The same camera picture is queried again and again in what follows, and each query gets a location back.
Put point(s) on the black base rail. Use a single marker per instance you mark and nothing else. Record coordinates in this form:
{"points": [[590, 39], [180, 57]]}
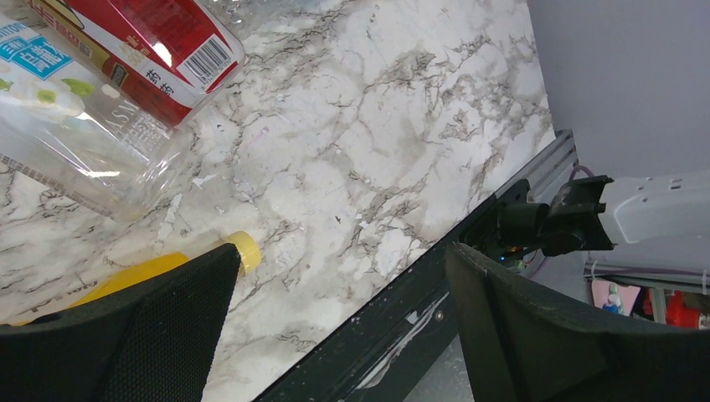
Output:
{"points": [[387, 346]]}

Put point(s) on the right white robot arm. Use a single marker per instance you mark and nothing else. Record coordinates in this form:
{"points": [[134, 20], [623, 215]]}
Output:
{"points": [[594, 214]]}

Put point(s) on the yellow juice bottle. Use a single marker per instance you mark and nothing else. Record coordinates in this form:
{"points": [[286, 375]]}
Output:
{"points": [[87, 291]]}

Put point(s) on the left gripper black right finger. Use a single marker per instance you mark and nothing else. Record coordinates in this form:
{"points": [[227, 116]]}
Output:
{"points": [[523, 341]]}

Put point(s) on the clear square jasmine bottle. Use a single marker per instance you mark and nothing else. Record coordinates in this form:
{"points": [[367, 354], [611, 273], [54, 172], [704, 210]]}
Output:
{"points": [[75, 132]]}

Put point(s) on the red gold label bottle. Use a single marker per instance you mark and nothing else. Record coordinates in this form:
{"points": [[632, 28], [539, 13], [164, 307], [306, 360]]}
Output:
{"points": [[169, 56]]}

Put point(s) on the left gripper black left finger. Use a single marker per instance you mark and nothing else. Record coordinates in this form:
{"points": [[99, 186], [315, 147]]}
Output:
{"points": [[153, 341]]}

